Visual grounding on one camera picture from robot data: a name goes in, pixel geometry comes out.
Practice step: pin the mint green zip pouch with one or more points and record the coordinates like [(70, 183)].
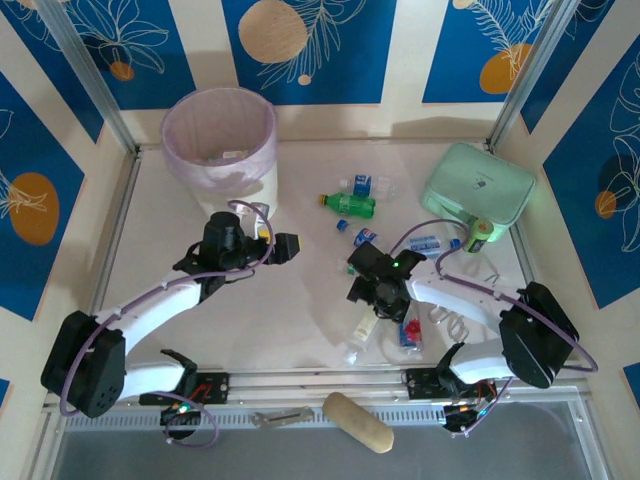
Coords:
[(480, 180)]

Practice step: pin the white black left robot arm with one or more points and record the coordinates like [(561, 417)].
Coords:
[(160, 305)]

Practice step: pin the aluminium frame post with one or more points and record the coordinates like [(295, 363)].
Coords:
[(540, 65), (86, 65)]

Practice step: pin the flat metal bracket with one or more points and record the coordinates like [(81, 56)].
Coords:
[(282, 417)]

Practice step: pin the clear bottle light blue label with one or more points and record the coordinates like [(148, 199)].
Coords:
[(425, 244)]

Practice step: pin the pink plastic bin liner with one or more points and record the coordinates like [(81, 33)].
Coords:
[(220, 125)]

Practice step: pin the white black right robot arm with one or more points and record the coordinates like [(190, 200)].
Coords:
[(450, 295)]

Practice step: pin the cream waste bin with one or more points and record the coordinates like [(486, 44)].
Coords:
[(270, 187)]

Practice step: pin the black controller board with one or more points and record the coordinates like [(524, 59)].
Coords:
[(175, 414), (462, 417)]

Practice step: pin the clear Pepsi bottle blue cap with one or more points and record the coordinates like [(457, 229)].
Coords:
[(365, 236)]

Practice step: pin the small clear bottle green label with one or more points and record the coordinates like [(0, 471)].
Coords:
[(351, 270)]

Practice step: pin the clear bottle red flower label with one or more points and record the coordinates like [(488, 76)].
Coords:
[(411, 332)]

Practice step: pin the Pocari Sweat clear bottle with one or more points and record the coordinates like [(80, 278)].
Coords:
[(361, 184)]

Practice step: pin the green Sprite bottle yellow cap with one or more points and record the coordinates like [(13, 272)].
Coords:
[(352, 204)]

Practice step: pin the beige foam roll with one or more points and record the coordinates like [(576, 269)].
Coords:
[(357, 422)]

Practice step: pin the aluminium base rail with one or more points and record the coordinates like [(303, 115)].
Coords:
[(320, 382)]

